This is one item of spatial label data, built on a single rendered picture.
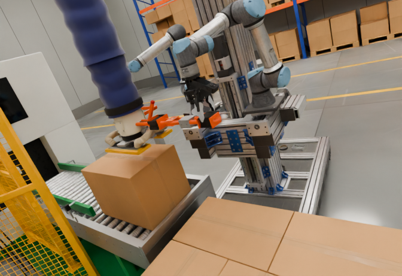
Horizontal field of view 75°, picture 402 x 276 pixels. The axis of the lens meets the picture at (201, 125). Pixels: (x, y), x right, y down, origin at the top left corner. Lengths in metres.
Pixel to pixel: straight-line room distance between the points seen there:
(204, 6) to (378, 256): 1.64
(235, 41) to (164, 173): 0.99
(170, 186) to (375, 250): 1.14
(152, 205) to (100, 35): 1.02
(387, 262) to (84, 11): 1.72
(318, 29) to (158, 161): 7.11
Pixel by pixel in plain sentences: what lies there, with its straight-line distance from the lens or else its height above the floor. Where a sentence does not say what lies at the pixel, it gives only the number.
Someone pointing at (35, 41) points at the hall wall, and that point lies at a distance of 11.48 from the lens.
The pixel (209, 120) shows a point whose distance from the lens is 1.14.
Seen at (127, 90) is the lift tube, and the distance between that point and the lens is 1.51.
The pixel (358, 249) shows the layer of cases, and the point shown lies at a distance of 1.39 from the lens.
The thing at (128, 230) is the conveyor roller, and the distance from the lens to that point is 1.93.
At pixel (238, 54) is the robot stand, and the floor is 1.37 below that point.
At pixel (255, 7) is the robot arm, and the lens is 1.42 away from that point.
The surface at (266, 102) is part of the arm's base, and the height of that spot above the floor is 1.06.
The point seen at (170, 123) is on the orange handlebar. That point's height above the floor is 1.21.
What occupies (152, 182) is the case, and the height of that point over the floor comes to 0.83.
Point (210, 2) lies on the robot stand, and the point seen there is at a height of 1.73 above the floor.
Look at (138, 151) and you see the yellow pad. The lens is 1.46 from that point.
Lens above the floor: 1.57
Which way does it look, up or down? 18 degrees down
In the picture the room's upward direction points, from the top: 19 degrees counter-clockwise
